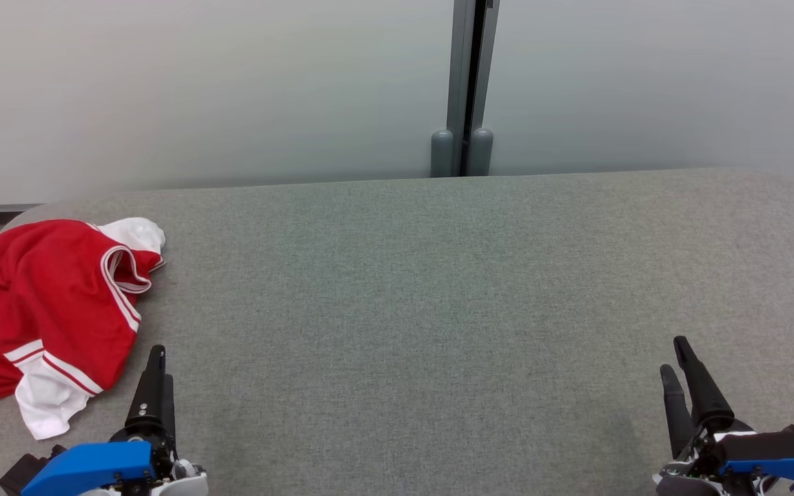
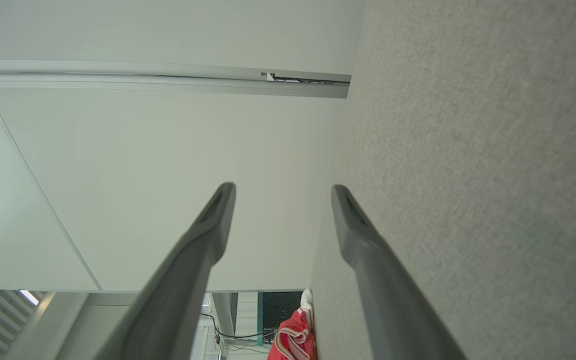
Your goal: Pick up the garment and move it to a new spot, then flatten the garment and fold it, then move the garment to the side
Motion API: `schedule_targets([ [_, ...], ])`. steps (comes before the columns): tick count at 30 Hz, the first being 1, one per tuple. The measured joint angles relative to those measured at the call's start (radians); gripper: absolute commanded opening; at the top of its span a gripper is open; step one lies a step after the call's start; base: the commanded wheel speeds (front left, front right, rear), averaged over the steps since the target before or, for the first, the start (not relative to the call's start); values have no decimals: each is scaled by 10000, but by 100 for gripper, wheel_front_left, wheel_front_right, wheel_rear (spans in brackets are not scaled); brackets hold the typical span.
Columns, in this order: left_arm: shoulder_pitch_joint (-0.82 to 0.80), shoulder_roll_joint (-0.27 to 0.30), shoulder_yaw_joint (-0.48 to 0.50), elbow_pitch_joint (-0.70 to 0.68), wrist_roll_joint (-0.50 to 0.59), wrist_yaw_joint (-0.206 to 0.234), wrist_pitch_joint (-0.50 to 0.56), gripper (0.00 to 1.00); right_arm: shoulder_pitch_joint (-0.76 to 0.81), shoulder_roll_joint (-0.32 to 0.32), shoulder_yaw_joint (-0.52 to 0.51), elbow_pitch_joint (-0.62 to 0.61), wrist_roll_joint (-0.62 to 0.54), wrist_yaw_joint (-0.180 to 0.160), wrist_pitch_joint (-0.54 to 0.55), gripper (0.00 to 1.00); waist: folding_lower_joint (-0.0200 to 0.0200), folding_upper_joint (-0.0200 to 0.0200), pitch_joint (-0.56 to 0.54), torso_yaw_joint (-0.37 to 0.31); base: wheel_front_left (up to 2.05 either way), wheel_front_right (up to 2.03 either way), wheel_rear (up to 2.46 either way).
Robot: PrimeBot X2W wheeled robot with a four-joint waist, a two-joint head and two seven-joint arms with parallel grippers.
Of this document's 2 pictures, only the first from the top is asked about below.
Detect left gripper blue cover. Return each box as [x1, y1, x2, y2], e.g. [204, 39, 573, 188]
[21, 344, 208, 496]

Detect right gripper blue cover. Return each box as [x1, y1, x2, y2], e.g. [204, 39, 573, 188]
[655, 335, 794, 496]

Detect red Bulls jersey white sleeves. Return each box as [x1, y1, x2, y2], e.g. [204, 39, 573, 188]
[0, 218, 167, 440]

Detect grey cylindrical post foot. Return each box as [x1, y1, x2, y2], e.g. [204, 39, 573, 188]
[469, 127, 494, 176]
[430, 129, 454, 178]

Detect grey metal partition post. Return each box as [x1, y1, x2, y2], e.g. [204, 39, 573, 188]
[447, 0, 501, 176]

